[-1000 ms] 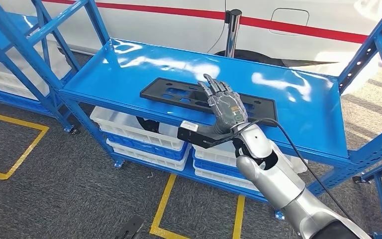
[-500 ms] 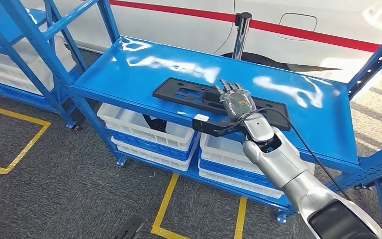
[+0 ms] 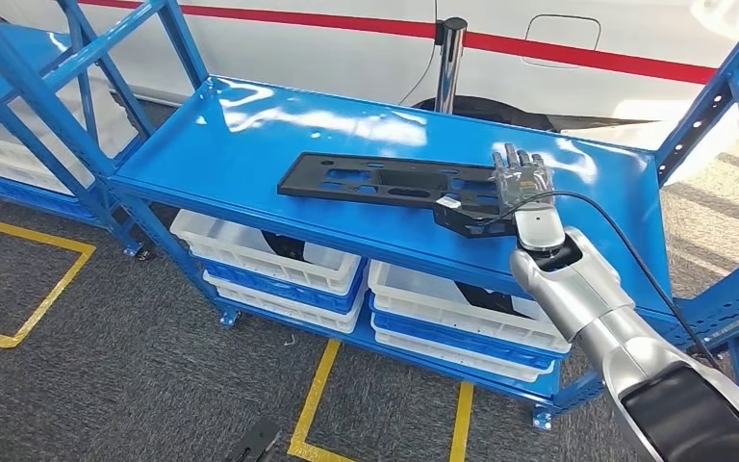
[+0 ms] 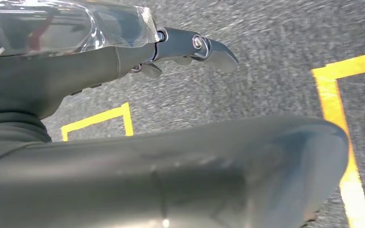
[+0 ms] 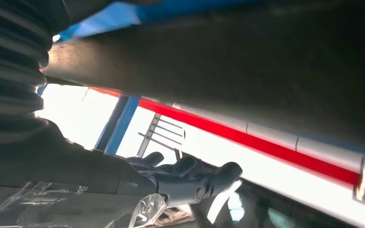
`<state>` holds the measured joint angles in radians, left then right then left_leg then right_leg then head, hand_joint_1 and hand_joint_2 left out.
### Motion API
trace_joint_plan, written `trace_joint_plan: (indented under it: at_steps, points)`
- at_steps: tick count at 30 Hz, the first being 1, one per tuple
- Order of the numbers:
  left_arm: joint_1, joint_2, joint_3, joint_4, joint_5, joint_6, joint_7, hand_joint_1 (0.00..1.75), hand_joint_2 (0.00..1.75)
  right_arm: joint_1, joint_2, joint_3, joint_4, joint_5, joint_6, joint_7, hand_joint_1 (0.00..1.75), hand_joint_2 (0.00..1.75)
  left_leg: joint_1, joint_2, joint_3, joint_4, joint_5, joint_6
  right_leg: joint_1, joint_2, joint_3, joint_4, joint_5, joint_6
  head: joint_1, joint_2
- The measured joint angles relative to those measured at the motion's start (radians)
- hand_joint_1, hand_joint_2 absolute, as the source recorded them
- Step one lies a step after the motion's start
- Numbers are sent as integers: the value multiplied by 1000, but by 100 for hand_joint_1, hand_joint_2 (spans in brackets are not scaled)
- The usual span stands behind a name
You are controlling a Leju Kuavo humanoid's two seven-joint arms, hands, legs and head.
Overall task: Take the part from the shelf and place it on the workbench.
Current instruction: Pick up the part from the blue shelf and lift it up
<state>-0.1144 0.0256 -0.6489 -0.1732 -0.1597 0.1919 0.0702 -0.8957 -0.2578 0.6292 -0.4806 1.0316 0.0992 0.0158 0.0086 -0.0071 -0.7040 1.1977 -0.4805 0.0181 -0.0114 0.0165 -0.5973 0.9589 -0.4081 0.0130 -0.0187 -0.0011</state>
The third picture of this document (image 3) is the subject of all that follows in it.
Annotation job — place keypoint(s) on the black plastic panel part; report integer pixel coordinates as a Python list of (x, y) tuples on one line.
[(369, 182)]

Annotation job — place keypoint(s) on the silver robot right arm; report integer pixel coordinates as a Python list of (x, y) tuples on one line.
[(573, 287)]

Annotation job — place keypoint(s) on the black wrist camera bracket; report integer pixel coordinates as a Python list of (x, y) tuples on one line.
[(471, 222)]

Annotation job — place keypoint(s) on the yellow floor tape square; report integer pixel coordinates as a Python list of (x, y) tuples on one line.
[(38, 234)]

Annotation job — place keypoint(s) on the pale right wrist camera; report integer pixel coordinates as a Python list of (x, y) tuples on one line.
[(448, 202)]

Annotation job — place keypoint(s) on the stacked white plastic bins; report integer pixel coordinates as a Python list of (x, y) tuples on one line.
[(105, 118)]

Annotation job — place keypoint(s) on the blue metal shelf rack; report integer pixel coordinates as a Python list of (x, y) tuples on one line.
[(38, 199), (344, 127)]

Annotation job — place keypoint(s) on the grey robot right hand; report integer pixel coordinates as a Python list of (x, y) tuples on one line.
[(524, 182)]

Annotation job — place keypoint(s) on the white plastic bin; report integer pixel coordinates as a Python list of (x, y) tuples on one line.
[(459, 365), (267, 268), (280, 314), (459, 322)]

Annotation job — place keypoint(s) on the small white floor scrap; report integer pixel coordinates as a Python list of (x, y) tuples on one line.
[(289, 340)]

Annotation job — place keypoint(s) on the black bracket part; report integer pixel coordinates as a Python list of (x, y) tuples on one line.
[(490, 303), (283, 248)]

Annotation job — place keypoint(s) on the chrome stanchion post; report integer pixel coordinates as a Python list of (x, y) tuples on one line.
[(451, 64)]

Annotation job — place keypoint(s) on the black robot left foot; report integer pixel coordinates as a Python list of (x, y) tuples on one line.
[(255, 443)]

